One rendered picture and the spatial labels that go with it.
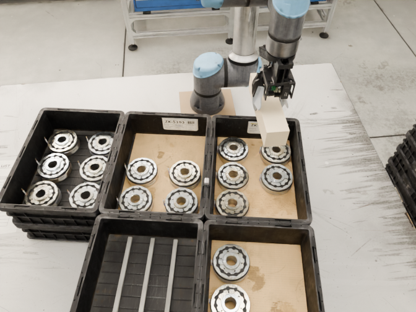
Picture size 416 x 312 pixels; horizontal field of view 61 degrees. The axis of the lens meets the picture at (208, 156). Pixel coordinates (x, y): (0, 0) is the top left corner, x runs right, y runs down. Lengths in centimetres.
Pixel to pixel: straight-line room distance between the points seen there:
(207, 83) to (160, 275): 74
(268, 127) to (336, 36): 253
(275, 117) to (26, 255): 90
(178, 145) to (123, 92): 52
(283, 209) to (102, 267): 57
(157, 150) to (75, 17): 260
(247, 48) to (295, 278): 81
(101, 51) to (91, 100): 154
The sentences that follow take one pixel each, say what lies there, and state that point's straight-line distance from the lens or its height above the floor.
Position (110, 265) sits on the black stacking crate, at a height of 83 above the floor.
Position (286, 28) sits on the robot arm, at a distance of 81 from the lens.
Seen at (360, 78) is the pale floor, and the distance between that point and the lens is 303.
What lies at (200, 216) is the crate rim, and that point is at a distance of 99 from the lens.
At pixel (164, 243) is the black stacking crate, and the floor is 83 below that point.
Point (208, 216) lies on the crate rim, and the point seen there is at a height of 93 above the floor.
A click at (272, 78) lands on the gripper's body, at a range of 90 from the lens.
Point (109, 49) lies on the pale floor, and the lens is 319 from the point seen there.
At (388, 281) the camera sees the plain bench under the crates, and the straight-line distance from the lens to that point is 129.
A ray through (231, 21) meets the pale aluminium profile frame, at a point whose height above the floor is 20.
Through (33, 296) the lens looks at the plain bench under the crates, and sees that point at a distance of 126.
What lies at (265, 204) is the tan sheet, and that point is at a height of 83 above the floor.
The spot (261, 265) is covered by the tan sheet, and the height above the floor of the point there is 83.
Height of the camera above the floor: 180
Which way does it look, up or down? 53 degrees down
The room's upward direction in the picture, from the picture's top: straight up
